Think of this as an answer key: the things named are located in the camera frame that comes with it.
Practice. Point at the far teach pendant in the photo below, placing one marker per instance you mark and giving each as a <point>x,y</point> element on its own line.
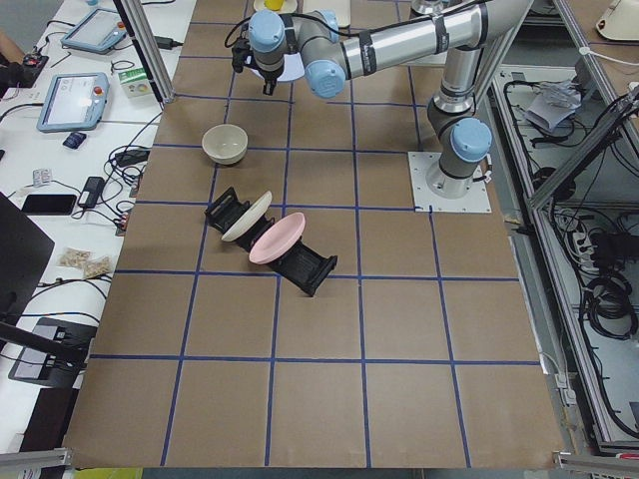
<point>98,32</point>

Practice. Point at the teach pendant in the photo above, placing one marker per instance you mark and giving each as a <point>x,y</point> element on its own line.
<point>74,102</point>
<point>98,32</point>

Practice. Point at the yellow lemon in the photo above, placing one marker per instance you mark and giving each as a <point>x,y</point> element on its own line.
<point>274,5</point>

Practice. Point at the near teach pendant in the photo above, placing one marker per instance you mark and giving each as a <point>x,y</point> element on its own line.
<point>74,102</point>

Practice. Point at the cream plate in rack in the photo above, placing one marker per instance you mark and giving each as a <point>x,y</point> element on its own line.
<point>249,218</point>

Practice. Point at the white round plate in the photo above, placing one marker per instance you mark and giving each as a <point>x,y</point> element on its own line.
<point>290,6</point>

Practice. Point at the white rectangular tray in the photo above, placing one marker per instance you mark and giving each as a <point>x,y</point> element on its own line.
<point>340,8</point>

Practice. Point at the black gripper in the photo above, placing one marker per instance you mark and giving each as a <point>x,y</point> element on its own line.
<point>270,73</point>

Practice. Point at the green white carton box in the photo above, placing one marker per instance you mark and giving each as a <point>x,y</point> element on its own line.
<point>135,82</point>

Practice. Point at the aluminium frame post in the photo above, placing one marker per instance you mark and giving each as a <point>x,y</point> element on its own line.
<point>139,30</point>

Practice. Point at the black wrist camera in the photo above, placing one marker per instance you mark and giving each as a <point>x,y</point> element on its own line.
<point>242,55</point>

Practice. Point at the beige ceramic bowl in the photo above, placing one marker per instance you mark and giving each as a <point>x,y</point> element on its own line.
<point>225,144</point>

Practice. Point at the pink plate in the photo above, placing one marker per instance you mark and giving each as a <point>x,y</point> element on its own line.
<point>278,239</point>

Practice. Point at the black smartphone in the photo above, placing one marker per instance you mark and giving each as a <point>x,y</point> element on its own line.
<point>49,204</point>

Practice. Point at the blue plate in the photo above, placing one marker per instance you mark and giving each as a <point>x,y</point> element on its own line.
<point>293,65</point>

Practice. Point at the black power adapter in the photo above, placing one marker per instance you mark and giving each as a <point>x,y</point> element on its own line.
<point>91,193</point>

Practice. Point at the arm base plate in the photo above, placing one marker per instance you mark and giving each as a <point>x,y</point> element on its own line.
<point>434,192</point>

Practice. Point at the black plate rack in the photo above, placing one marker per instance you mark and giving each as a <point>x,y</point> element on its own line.
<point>301,265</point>

